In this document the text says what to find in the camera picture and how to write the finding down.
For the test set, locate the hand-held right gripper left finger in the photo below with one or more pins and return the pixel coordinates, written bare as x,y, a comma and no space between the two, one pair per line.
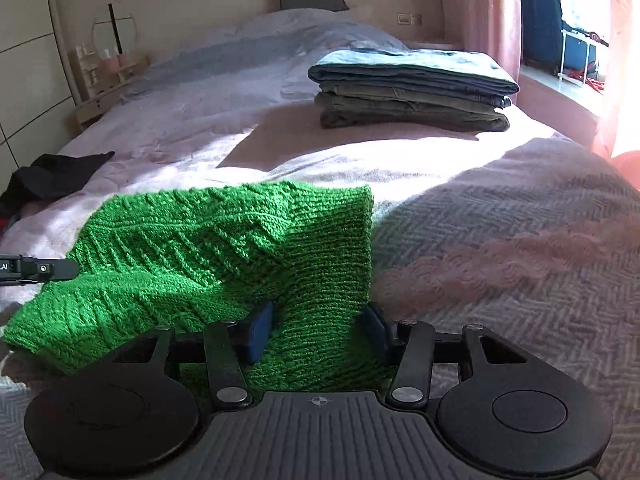
257,332

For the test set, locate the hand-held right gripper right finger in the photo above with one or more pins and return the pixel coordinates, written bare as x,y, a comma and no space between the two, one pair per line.
377,332

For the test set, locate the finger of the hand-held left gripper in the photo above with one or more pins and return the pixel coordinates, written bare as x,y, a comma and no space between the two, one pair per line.
55,269

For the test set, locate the green knitted sweater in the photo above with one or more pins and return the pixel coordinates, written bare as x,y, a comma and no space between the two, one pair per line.
200,260

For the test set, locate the black cloth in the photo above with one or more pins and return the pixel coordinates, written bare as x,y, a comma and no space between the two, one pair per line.
55,172

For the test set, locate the wooden vanity shelf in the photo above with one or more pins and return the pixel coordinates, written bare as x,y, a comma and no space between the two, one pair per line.
107,92

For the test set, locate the pink duvet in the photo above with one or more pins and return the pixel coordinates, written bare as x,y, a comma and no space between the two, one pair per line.
200,125

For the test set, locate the white wardrobe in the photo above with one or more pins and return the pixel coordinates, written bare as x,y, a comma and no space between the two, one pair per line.
30,60

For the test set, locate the pink bottle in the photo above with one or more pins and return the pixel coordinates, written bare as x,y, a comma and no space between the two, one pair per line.
111,64

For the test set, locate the folded olive green pants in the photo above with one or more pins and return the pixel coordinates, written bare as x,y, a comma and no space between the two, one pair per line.
400,100
400,120

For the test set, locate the round mirror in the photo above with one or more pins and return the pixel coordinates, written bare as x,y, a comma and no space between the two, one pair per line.
112,27

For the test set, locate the folded blue jeans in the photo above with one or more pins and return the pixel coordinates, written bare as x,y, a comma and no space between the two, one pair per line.
410,67

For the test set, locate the white rack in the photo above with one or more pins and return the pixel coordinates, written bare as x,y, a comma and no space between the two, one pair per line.
580,55

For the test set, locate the pink curtain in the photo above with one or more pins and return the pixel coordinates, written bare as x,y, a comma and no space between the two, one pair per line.
482,5
622,60

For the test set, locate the dark blue cover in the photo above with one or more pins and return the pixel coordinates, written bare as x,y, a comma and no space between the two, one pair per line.
539,20

